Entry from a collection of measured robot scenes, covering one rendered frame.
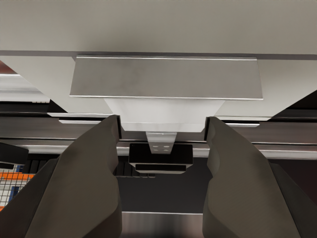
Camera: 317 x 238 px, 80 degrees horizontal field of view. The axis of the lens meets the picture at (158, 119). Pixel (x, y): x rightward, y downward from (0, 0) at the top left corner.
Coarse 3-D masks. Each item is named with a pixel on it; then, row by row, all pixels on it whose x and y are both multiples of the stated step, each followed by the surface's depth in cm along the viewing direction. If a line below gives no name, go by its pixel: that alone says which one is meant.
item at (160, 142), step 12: (156, 132) 21; (168, 132) 21; (132, 144) 36; (144, 144) 36; (156, 144) 27; (168, 144) 27; (180, 144) 36; (132, 156) 35; (144, 156) 35; (156, 156) 35; (168, 156) 35; (180, 156) 35; (192, 156) 35; (144, 168) 36; (156, 168) 36; (168, 168) 35; (180, 168) 35
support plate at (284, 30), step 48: (0, 0) 6; (48, 0) 6; (96, 0) 6; (144, 0) 6; (192, 0) 6; (240, 0) 6; (288, 0) 6; (0, 48) 9; (48, 48) 9; (96, 48) 9; (144, 48) 9; (192, 48) 8; (240, 48) 8; (288, 48) 8; (48, 96) 14; (288, 96) 13
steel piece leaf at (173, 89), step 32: (96, 64) 9; (128, 64) 9; (160, 64) 9; (192, 64) 9; (224, 64) 9; (256, 64) 9; (96, 96) 8; (128, 96) 8; (160, 96) 8; (192, 96) 8; (224, 96) 8; (256, 96) 8
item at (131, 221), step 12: (132, 216) 16; (144, 216) 16; (156, 216) 16; (168, 216) 16; (180, 216) 16; (192, 216) 16; (132, 228) 15; (144, 228) 15; (156, 228) 15; (168, 228) 15; (180, 228) 15; (192, 228) 15
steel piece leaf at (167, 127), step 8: (128, 128) 20; (136, 128) 20; (144, 128) 20; (152, 128) 20; (160, 128) 20; (168, 128) 20; (176, 128) 20; (184, 128) 20; (192, 128) 20; (200, 128) 20
